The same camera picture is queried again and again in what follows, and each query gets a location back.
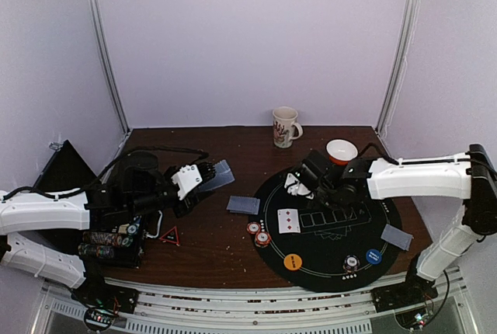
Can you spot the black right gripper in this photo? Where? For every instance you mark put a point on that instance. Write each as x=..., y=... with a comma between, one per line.
x=311, y=185

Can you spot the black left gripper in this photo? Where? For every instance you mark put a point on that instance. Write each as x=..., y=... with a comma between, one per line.
x=191, y=200

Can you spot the three of diamonds card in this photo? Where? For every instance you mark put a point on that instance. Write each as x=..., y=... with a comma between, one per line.
x=288, y=221

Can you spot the blue playing card deck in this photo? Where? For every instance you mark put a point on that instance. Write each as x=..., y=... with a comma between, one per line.
x=223, y=176

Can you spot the single blue playing card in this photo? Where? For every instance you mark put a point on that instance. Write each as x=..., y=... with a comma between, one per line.
x=254, y=206

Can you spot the blue small blind button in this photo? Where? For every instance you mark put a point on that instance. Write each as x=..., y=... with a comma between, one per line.
x=374, y=256

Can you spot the orange big blind button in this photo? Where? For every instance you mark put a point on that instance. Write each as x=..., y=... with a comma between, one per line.
x=292, y=262

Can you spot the red poker chip stack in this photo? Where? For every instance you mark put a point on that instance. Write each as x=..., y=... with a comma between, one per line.
x=253, y=228

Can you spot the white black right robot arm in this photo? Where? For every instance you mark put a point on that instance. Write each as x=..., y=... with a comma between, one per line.
x=469, y=176

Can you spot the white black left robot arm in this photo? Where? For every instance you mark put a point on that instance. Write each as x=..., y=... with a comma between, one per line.
x=30, y=209

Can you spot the black red triangle marker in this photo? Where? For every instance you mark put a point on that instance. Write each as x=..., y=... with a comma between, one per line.
x=171, y=237

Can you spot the white orange bowl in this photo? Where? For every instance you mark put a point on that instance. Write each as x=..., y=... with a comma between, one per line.
x=341, y=152

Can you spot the round black poker mat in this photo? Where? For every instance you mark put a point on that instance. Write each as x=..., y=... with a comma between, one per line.
x=327, y=237

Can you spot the black poker chip case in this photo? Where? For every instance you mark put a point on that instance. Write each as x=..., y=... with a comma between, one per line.
x=116, y=234

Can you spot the floral ceramic mug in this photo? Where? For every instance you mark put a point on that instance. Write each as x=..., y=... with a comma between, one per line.
x=286, y=128

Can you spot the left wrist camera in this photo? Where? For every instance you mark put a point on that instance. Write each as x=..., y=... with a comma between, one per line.
x=187, y=178

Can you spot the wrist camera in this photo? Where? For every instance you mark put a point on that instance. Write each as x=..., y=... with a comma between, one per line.
x=187, y=178
x=296, y=188

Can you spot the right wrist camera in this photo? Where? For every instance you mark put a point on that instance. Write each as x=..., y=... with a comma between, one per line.
x=296, y=188

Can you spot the aluminium front rail base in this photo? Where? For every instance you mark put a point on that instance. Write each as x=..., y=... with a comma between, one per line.
x=168, y=309

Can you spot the right aluminium frame post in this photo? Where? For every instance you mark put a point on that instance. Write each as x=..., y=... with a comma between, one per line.
x=398, y=68

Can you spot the aluminium frame post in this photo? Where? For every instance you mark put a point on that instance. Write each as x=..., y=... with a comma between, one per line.
x=105, y=61
x=398, y=68

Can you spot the left aluminium frame post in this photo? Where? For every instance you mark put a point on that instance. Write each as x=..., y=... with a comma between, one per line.
x=105, y=61

